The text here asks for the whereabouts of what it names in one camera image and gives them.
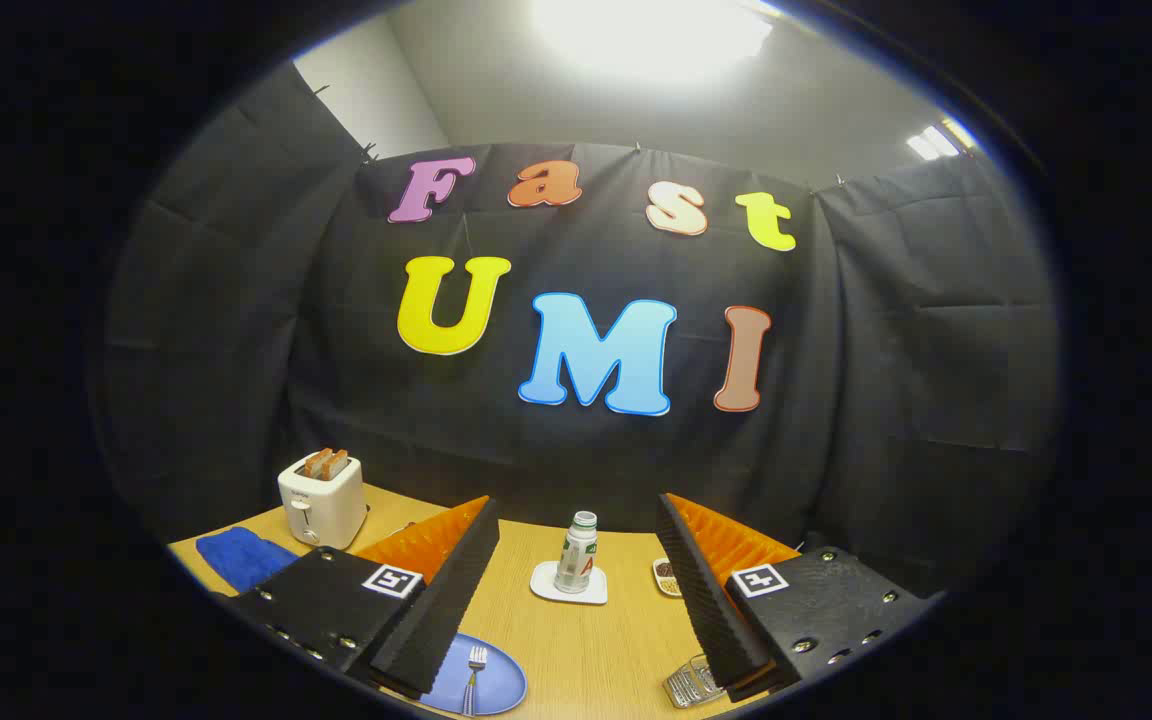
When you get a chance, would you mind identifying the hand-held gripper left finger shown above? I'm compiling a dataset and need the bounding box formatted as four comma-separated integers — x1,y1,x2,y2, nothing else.
226,495,500,701

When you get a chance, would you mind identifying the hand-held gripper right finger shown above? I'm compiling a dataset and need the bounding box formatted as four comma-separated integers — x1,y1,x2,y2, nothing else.
656,492,937,703

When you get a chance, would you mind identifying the fork with blue checked handle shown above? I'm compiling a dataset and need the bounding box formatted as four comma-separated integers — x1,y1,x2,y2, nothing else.
463,646,489,716

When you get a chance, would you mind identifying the white square coaster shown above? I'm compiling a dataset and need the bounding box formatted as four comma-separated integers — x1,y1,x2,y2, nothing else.
530,560,609,606

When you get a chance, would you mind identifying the blue plate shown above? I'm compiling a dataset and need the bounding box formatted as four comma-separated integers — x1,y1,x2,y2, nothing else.
419,633,528,717

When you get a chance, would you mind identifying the clear bottle with white cap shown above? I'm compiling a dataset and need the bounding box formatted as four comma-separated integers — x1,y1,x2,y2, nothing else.
554,511,599,595

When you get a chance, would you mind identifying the white toaster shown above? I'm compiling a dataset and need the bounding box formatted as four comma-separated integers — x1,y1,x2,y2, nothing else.
277,452,369,550

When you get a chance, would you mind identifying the blue folded towel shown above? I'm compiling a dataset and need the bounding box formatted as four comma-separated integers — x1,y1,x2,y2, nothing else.
196,527,299,593

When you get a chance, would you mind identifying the small ceiling light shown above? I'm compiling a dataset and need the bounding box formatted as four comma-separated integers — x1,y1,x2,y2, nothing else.
906,118,977,161

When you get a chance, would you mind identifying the large ceiling light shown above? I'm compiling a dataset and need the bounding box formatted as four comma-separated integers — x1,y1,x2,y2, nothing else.
531,0,772,81

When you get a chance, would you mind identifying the metal wire basket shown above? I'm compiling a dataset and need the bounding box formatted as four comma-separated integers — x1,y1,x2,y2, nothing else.
663,654,727,709

